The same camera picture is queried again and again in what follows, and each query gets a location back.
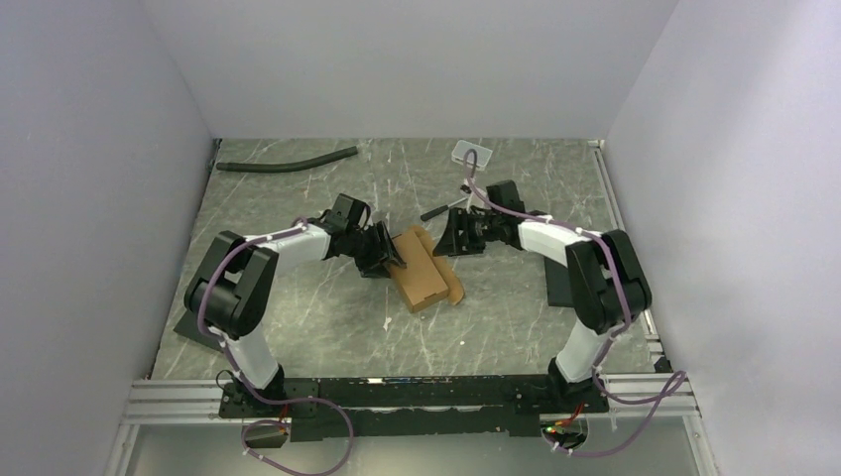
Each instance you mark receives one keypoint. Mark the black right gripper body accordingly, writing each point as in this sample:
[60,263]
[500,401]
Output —
[482,230]

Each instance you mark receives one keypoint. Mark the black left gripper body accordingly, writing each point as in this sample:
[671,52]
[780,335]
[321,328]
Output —
[365,247]

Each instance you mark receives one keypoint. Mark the brown cardboard box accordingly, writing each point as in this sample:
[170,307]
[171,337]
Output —
[424,279]

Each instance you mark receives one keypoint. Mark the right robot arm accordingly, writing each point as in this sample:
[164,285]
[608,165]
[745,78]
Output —
[608,287]

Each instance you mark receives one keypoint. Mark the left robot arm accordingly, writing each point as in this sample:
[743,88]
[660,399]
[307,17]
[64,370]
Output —
[228,295]

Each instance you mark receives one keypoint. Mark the white plastic container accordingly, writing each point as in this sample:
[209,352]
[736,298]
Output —
[474,155]

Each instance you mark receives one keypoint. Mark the black rectangular pad right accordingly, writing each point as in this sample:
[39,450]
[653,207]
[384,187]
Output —
[557,284]

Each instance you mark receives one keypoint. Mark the black rectangular pad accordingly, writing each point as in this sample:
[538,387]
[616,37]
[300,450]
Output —
[187,328]
[557,284]

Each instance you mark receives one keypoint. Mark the black rectangular pad left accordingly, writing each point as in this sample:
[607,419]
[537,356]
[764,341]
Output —
[187,328]

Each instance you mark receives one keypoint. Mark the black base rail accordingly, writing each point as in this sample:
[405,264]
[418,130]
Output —
[401,406]

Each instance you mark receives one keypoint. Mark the aluminium frame rail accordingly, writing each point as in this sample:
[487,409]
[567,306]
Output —
[199,401]

